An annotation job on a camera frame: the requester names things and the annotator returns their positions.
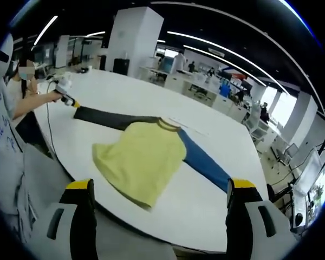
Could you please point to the row of white office chairs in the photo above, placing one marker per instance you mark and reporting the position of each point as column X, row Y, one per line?
column 260, row 132

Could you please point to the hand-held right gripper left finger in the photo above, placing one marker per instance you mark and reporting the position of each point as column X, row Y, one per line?
column 82, row 216

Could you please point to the white square pillar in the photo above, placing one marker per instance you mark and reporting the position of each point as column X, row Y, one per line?
column 135, row 40

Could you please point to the long curved ceiling light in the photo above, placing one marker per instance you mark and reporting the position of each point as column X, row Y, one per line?
column 191, row 48
column 178, row 33

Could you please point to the light blue machine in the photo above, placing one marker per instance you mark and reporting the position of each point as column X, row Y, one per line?
column 168, row 64

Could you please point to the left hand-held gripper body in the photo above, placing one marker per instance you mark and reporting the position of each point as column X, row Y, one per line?
column 64, row 84

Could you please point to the black cabinet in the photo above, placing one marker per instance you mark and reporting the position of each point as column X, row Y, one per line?
column 121, row 67

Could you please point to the blue storage bin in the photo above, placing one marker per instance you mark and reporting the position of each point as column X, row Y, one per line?
column 224, row 88

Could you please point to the person's left hand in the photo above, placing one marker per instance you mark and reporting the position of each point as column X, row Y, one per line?
column 54, row 97

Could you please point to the white chest-worn device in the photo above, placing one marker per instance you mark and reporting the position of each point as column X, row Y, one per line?
column 2, row 48

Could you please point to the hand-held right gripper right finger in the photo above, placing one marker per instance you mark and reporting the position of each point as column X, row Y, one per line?
column 235, row 224

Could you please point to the person's white printed shirt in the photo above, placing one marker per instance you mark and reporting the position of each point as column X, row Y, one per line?
column 2, row 162

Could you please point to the straight ceiling light tube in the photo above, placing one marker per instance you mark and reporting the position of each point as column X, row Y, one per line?
column 46, row 29

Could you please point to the yellow garment grey blue sleeves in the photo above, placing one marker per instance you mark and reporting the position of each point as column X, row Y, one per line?
column 140, row 157

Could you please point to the row of white cabinets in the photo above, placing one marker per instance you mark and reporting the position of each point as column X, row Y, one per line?
column 178, row 81

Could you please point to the computer monitor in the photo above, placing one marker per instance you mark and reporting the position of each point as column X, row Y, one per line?
column 318, row 195

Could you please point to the short ceiling light tube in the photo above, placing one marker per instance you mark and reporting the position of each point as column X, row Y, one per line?
column 96, row 33

